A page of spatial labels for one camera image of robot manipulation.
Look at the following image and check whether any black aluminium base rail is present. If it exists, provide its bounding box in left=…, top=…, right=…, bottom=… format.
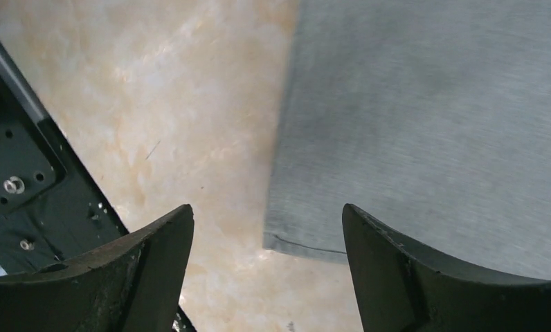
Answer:
left=0, top=16, right=199, bottom=332

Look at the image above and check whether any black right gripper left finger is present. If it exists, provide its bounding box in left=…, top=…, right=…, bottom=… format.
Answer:
left=0, top=205, right=195, bottom=331

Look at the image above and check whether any grey cloth napkin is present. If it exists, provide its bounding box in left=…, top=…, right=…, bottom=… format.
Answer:
left=263, top=1, right=551, bottom=280

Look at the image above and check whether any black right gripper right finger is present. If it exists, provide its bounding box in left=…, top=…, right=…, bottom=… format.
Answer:
left=342, top=204, right=551, bottom=331

